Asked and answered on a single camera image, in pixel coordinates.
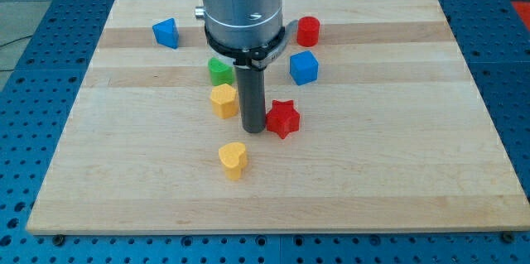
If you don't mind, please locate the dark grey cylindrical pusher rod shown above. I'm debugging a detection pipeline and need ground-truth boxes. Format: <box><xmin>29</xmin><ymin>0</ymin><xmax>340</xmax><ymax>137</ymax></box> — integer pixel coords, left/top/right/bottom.
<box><xmin>235</xmin><ymin>67</ymin><xmax>266</xmax><ymax>133</ymax></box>

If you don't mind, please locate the black clamp ring mount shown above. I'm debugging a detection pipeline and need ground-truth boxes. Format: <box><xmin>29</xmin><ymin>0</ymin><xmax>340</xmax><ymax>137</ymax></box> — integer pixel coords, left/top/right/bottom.
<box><xmin>204</xmin><ymin>20</ymin><xmax>299</xmax><ymax>70</ymax></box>

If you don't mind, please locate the red star block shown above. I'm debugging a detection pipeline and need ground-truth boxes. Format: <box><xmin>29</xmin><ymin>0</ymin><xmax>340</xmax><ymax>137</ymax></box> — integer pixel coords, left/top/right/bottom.
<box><xmin>266</xmin><ymin>100</ymin><xmax>301</xmax><ymax>139</ymax></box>

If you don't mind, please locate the yellow heart block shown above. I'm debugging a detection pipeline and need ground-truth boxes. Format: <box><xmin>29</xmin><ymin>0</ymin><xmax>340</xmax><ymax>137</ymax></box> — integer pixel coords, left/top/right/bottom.
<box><xmin>219</xmin><ymin>142</ymin><xmax>248</xmax><ymax>180</ymax></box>

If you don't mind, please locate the red cylinder block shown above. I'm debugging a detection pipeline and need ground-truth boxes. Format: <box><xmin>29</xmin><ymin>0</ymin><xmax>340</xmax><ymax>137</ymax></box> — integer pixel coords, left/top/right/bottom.
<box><xmin>296</xmin><ymin>17</ymin><xmax>320</xmax><ymax>47</ymax></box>

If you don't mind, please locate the black cable on floor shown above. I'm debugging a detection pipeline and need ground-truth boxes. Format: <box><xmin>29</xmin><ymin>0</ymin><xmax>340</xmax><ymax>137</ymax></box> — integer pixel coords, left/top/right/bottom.
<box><xmin>0</xmin><ymin>34</ymin><xmax>33</xmax><ymax>73</ymax></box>

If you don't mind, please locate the yellow hexagon block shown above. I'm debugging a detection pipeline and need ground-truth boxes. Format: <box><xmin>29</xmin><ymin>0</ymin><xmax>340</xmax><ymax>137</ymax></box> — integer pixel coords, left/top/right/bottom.
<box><xmin>210</xmin><ymin>84</ymin><xmax>239</xmax><ymax>119</ymax></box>

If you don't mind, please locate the wooden board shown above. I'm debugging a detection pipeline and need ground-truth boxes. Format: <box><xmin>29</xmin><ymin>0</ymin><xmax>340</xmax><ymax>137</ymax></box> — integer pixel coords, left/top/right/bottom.
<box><xmin>26</xmin><ymin>0</ymin><xmax>529</xmax><ymax>235</ymax></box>

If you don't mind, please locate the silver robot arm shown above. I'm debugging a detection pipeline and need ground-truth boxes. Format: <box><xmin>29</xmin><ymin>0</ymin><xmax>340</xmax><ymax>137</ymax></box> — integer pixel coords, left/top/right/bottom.
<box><xmin>195</xmin><ymin>0</ymin><xmax>298</xmax><ymax>133</ymax></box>

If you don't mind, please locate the blue triangle block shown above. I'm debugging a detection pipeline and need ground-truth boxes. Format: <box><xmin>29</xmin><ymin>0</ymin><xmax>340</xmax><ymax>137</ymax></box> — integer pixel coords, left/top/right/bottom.
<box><xmin>152</xmin><ymin>18</ymin><xmax>179</xmax><ymax>49</ymax></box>

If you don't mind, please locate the blue cube block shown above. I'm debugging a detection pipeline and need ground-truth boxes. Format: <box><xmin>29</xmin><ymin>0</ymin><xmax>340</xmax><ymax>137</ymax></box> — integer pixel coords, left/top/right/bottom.
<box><xmin>289</xmin><ymin>50</ymin><xmax>319</xmax><ymax>85</ymax></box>

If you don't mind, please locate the green block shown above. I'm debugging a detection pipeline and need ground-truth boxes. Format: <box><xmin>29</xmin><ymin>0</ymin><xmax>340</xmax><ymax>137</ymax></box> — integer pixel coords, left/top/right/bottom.
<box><xmin>208</xmin><ymin>57</ymin><xmax>234</xmax><ymax>86</ymax></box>

